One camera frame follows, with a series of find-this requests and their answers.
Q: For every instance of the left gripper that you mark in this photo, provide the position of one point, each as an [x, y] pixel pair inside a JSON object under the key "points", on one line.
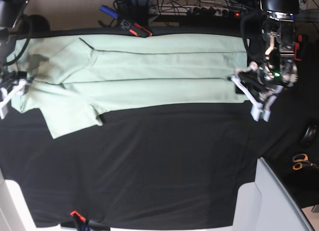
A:
{"points": [[266, 79]]}

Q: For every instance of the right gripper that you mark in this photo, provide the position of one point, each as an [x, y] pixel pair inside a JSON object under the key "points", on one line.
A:
{"points": [[12, 79]]}

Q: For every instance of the light green T-shirt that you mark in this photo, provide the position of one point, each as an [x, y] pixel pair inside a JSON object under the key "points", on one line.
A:
{"points": [[75, 79]]}

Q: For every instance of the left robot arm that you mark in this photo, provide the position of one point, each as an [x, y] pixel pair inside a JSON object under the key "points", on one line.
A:
{"points": [[277, 30]]}

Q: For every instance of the red and black clamp right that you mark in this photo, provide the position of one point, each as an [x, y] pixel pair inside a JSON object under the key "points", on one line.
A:
{"points": [[299, 47]]}

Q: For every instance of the black tape roll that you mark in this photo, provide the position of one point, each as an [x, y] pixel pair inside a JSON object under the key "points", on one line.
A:
{"points": [[309, 135]]}

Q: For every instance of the black table cloth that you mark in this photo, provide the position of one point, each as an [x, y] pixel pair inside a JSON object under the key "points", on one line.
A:
{"points": [[166, 167]]}

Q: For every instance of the white power strip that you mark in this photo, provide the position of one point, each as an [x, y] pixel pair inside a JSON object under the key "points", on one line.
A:
{"points": [[188, 10]]}

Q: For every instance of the white chair right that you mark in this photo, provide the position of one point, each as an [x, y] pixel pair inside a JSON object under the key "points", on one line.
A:
{"points": [[266, 205]]}

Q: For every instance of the white chair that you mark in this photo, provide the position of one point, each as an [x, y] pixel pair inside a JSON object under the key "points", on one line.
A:
{"points": [[266, 205], [14, 212]]}

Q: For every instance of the white chair left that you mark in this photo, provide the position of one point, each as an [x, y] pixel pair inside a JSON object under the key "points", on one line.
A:
{"points": [[14, 212]]}

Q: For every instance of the red clamp bottom edge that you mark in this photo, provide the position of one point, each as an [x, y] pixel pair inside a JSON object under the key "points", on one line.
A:
{"points": [[83, 224]]}

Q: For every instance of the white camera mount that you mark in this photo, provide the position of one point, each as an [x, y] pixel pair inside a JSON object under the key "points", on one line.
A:
{"points": [[7, 97], [259, 110]]}

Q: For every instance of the orange handled scissors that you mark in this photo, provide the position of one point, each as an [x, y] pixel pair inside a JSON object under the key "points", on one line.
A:
{"points": [[301, 161]]}

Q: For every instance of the blue handle clamp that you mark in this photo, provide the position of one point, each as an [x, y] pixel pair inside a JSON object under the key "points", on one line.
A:
{"points": [[109, 11]]}

